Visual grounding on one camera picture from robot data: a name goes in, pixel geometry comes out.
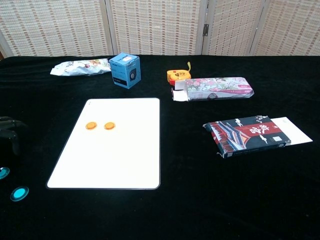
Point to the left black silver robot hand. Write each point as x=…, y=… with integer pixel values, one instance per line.
x=7, y=126

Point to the cyan disc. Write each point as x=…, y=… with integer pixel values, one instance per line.
x=19, y=193
x=3, y=173

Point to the orange disc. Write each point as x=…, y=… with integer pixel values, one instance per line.
x=109, y=125
x=91, y=125

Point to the white printed snack bag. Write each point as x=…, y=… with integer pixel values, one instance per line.
x=80, y=67

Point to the white magnetic board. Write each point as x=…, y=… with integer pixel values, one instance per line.
x=112, y=160

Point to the small blue cardboard box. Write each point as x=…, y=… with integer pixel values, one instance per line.
x=125, y=72

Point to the yellow tape measure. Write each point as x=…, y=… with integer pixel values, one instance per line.
x=177, y=74

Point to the woven folding screen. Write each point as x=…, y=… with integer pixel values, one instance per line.
x=155, y=25

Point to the black velvet tablecloth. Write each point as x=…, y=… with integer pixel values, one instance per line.
x=200, y=200

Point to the pink floral long box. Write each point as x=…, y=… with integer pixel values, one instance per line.
x=217, y=87

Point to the metal screen hinge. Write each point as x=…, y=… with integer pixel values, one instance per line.
x=205, y=29

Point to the dark red patterned box sleeve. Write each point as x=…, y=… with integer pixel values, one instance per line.
x=245, y=137

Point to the white inner box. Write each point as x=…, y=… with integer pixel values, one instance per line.
x=295, y=132

